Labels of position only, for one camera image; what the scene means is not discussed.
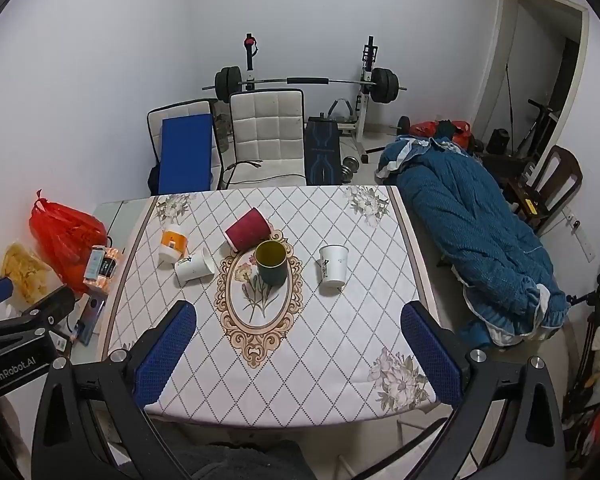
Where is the black cable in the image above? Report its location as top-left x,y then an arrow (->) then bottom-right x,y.
223,159 -> 264,188

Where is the metal dumbbell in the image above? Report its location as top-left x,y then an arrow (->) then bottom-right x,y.
340,156 -> 362,184

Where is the black framed chair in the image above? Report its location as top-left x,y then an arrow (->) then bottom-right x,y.
146,99 -> 225,197

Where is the green cup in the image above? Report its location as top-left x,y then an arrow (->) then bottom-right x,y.
254,240 -> 289,286

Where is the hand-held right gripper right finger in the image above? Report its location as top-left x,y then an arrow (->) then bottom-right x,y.
401,301 -> 567,480

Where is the maroon paper cup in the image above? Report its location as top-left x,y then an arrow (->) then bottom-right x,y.
224,207 -> 272,253

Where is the teal quilted blanket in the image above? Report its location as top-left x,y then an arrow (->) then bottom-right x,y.
375,135 -> 569,349

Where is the black tripod stand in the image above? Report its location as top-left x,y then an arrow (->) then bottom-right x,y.
561,230 -> 600,413

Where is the dark wooden chair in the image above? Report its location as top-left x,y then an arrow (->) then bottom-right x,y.
501,145 -> 584,235

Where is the white weight bench rack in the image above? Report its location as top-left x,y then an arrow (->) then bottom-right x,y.
242,34 -> 383,165

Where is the black and blue bench pad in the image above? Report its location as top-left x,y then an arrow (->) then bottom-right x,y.
304,116 -> 342,187

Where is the yellow snack bag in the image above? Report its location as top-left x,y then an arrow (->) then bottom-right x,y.
1,242 -> 57,306

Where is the blue cushion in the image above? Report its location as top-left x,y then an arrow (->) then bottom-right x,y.
159,115 -> 216,195

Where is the tall white paper cup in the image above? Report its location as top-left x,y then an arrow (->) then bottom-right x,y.
318,244 -> 349,294

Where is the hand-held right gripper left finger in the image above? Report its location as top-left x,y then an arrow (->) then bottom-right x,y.
30,300 -> 198,480

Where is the floral diamond pattern tablecloth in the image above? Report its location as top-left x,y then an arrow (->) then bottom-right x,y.
97,185 -> 442,429

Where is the orange and white paper cup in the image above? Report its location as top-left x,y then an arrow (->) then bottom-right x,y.
158,227 -> 189,266

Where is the white power strip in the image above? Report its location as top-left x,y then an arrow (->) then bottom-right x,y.
565,209 -> 596,264

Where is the barbell with black plates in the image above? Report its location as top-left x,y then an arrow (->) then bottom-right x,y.
215,66 -> 408,107

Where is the black kick scooter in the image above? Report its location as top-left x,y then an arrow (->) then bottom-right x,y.
514,99 -> 561,162

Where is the short white paper cup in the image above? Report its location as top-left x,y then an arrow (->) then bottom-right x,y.
174,247 -> 216,284

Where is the white padded chair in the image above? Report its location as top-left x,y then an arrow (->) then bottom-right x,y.
221,89 -> 308,191

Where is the red plastic bag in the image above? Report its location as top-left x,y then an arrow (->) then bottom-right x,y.
28,190 -> 108,297

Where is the black speaker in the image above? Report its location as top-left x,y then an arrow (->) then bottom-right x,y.
487,129 -> 512,157

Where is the person's dark grey clothing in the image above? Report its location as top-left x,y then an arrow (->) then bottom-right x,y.
145,427 -> 317,480

